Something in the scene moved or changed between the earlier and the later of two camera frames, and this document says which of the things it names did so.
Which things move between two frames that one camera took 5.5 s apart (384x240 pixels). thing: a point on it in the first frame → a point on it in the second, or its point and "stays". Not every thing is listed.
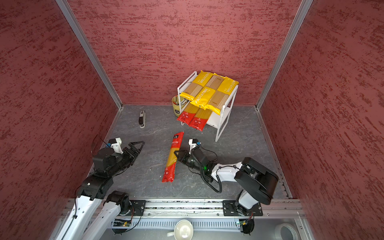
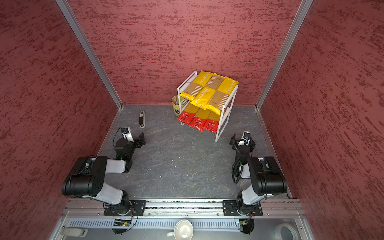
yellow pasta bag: (202, 97) stays
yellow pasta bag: (201, 81) stays
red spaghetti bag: (169, 171) → (212, 122)
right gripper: (183, 157) → (234, 141)
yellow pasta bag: (224, 91) stays
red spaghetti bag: (200, 119) stays
